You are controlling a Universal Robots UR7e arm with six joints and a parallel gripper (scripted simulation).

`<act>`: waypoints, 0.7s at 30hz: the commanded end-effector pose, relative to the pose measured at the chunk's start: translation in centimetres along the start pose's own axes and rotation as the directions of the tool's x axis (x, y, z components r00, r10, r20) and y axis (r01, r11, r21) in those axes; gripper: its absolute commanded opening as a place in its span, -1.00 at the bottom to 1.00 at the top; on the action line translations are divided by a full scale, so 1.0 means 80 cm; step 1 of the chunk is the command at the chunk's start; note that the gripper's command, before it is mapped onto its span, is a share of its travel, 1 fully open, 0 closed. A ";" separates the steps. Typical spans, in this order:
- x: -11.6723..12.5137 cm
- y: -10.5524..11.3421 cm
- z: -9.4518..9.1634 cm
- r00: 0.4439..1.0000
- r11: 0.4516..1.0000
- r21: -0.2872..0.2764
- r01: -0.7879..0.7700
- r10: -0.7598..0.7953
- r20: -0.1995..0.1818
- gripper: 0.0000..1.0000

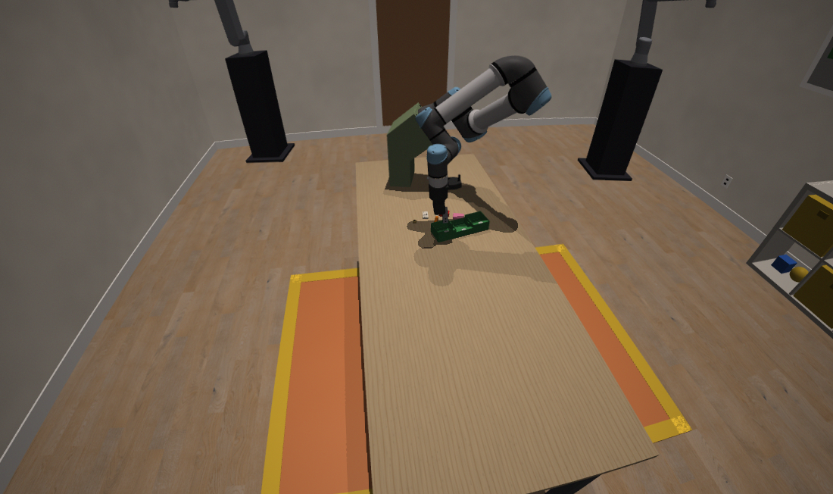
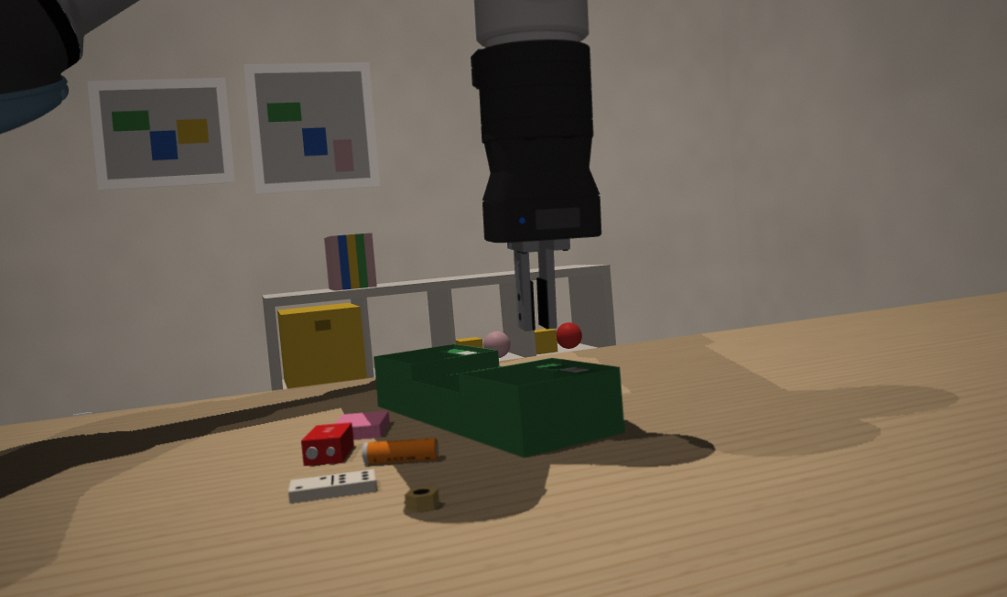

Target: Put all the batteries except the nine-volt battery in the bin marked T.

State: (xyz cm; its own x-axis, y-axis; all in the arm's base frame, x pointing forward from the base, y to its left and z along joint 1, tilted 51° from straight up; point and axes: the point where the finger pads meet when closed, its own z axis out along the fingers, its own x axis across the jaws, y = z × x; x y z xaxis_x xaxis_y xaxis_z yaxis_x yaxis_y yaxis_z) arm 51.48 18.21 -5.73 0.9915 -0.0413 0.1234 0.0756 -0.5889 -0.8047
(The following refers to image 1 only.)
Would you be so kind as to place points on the green rack of bins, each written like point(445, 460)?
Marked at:
point(477, 222)

